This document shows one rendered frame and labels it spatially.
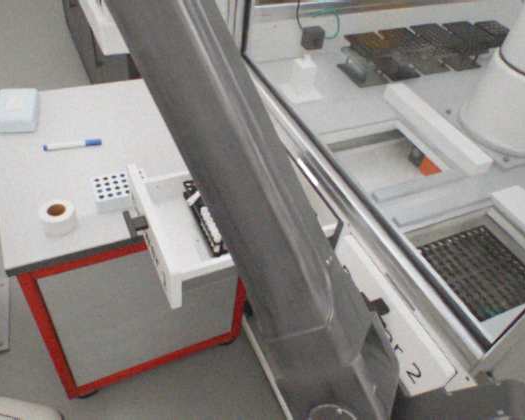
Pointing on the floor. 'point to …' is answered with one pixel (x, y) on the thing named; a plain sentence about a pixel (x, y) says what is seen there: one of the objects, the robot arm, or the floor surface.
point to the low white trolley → (98, 240)
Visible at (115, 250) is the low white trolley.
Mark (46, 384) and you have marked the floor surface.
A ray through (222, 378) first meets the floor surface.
